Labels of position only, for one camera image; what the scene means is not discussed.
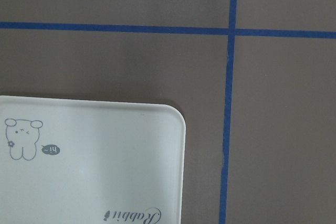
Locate cream rabbit print tray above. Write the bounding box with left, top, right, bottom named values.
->
left=1, top=95, right=186, bottom=223

